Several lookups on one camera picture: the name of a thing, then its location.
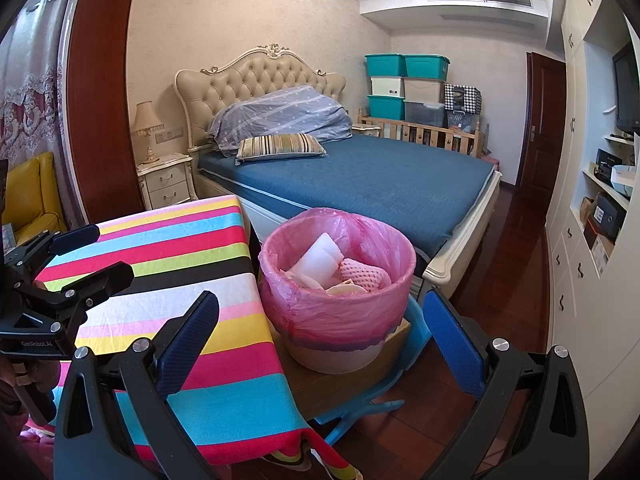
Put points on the beige storage box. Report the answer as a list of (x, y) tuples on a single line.
[(424, 90)]

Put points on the cream nightstand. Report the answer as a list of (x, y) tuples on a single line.
[(167, 185)]

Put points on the yellow leather armchair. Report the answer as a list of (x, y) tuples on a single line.
[(35, 185)]

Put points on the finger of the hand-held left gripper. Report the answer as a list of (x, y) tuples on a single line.
[(110, 277), (75, 237)]

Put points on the dark storage bag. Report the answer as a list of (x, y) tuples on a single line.
[(463, 121)]

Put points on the striped pillow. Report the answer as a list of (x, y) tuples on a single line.
[(280, 147)]

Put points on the lace patterned curtain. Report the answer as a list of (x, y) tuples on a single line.
[(30, 110)]

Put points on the black television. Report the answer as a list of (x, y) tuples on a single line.
[(627, 90)]

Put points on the person's left hand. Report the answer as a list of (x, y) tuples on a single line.
[(10, 385)]

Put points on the white storage box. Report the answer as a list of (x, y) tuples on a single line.
[(387, 86)]

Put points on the pink-lined trash bin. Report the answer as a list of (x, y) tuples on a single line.
[(340, 320)]

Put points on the printed cardboard shelf box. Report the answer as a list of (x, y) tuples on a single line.
[(602, 255)]

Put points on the pink cloth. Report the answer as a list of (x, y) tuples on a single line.
[(37, 440)]

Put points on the pink foam fruit net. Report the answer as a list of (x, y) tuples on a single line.
[(365, 275)]

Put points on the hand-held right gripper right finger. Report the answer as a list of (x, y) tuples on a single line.
[(452, 345)]

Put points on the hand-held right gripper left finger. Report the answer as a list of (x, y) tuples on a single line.
[(192, 345)]

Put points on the beige waste bin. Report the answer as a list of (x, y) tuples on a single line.
[(335, 360)]

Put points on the dark wooden partition panel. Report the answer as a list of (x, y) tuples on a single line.
[(100, 85)]

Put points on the dark shelf box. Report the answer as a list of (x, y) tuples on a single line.
[(607, 165)]

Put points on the blue plastic chair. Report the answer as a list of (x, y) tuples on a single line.
[(415, 330)]

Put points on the black white checked bag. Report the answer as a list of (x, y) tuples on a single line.
[(463, 97)]

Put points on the cream table lamp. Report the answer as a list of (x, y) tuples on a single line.
[(145, 117)]

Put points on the white built-in cabinet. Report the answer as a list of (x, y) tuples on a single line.
[(570, 135)]

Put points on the rainbow striped tablecloth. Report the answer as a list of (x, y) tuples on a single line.
[(175, 240)]

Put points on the teal storage box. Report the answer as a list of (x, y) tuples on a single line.
[(386, 107), (426, 67), (385, 66)]

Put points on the black safe box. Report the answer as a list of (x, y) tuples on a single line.
[(609, 216)]

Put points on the clear grey storage box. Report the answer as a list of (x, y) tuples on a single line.
[(425, 114)]

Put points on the white shelf box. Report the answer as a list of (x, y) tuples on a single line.
[(624, 180)]

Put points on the wooden crib rail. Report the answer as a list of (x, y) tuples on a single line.
[(425, 135)]

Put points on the blue grey folded quilt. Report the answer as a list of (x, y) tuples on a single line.
[(285, 115)]

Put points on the beige tufted bed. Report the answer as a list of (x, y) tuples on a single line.
[(375, 185)]

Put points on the brown shelf box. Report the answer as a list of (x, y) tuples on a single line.
[(586, 211)]

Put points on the wall switch panel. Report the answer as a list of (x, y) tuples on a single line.
[(169, 136)]

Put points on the dark wooden door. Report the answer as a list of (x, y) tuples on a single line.
[(540, 120)]

